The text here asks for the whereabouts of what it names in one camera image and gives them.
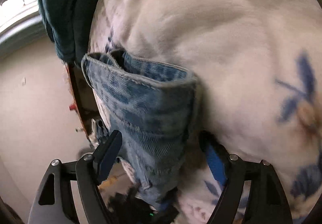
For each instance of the blue denim pants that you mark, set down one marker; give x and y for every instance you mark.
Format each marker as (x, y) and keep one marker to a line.
(148, 113)

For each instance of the white floral blanket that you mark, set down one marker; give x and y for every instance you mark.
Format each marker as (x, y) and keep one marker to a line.
(201, 25)

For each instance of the window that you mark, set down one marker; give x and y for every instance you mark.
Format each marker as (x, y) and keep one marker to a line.
(17, 7)

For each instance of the dark teal cloth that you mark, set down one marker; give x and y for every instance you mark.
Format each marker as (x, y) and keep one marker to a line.
(63, 2)

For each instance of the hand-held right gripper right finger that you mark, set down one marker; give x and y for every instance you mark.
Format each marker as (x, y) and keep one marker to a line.
(214, 163)

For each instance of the brown wooden bed frame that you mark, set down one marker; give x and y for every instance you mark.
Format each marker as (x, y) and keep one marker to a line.
(78, 93)

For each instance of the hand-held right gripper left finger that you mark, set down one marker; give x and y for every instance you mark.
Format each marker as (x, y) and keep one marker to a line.
(108, 158)

